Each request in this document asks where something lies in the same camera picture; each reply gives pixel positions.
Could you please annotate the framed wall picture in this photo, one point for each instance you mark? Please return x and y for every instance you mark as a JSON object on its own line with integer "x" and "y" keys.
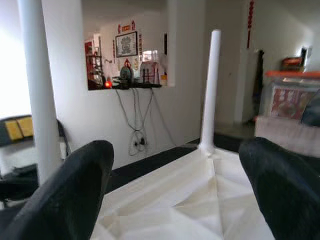
{"x": 126, "y": 45}

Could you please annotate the red knot wall hanging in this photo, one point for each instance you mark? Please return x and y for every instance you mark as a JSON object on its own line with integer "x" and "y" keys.
{"x": 250, "y": 20}

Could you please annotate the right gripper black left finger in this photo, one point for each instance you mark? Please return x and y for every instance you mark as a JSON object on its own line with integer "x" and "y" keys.
{"x": 62, "y": 200}

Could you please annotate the orange red item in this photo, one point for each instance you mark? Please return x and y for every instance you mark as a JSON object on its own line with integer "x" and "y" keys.
{"x": 291, "y": 63}

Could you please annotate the red glowing lamp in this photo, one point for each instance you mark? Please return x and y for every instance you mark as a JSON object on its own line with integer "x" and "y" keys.
{"x": 107, "y": 85}

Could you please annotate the beige patterned low table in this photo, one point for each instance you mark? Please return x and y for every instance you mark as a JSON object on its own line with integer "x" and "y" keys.
{"x": 280, "y": 132}

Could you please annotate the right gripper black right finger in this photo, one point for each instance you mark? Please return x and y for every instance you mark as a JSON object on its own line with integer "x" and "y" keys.
{"x": 287, "y": 195}

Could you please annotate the small grey desk fan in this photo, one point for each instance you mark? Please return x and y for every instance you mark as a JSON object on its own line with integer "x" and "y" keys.
{"x": 126, "y": 75}

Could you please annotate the dark hanging broom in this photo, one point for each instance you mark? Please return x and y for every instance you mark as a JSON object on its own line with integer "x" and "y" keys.
{"x": 258, "y": 82}

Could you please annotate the yellow chair cushion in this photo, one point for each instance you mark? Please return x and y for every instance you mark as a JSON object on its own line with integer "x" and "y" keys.
{"x": 18, "y": 128}

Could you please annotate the white plastic table top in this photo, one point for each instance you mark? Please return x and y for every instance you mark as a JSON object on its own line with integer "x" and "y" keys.
{"x": 187, "y": 200}

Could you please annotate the black plug adapter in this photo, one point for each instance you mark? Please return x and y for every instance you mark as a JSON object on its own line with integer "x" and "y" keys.
{"x": 140, "y": 142}

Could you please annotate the black wall shelf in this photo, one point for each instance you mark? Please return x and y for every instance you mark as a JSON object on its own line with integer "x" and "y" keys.
{"x": 140, "y": 85}

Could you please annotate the black folding chair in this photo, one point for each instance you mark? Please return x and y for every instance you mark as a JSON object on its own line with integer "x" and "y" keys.
{"x": 15, "y": 160}

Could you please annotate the red printed box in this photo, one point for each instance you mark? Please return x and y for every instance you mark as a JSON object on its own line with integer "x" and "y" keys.
{"x": 287, "y": 102}

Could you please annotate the clear box orange lid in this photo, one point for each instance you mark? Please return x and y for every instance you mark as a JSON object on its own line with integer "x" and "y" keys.
{"x": 290, "y": 73}

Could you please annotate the black bag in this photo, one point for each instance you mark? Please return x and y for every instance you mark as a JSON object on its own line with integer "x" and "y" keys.
{"x": 312, "y": 110}

